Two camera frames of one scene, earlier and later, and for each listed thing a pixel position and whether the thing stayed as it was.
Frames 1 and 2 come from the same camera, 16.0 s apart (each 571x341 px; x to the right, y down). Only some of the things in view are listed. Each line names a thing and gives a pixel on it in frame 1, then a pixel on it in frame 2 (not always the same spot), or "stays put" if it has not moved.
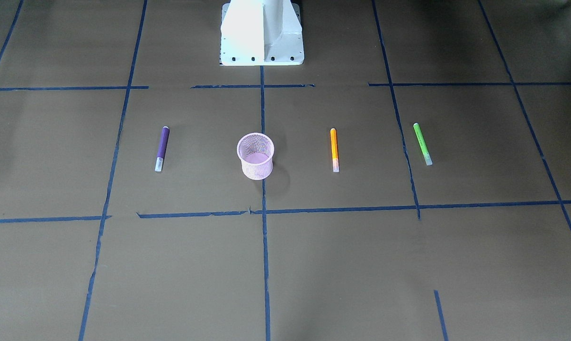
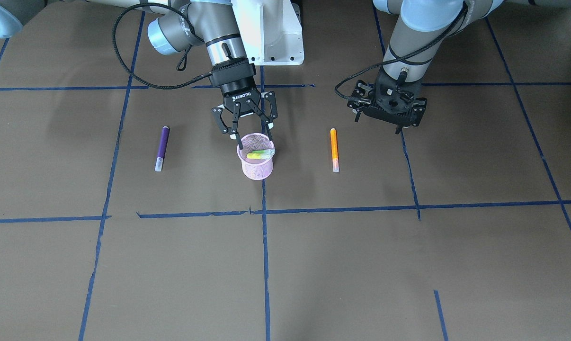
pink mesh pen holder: [256, 150] stays put
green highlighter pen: [425, 153] -> [268, 151]
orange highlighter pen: [334, 151] stays put
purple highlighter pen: [162, 148] stays put
